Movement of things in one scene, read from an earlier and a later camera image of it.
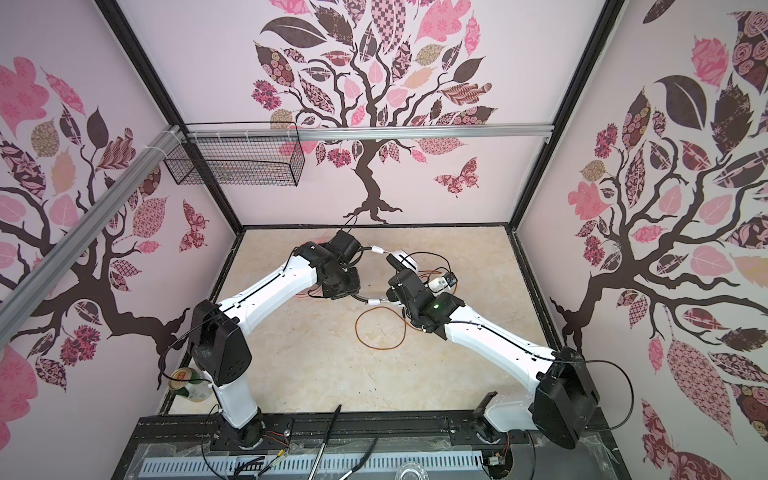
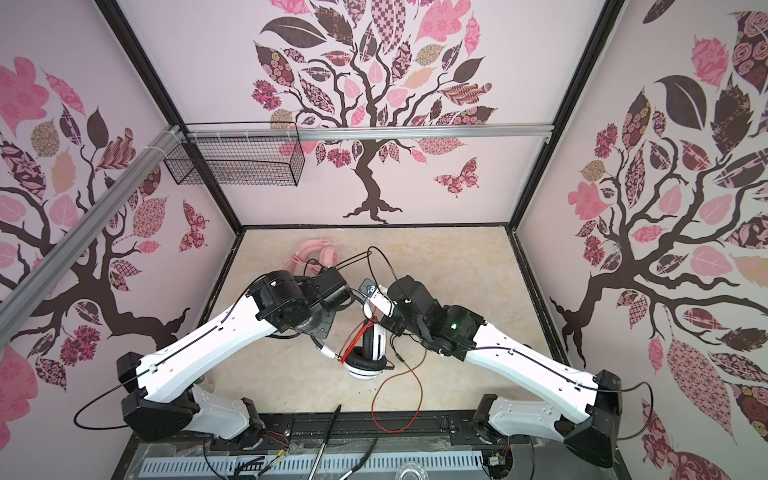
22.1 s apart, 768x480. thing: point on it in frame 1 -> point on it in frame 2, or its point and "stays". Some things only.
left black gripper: x=353 y=287 -> x=323 y=328
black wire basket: x=268 y=153 stays
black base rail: x=533 y=453 stays
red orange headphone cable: x=423 y=272 -> x=357 y=340
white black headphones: x=400 y=261 -> x=368 y=361
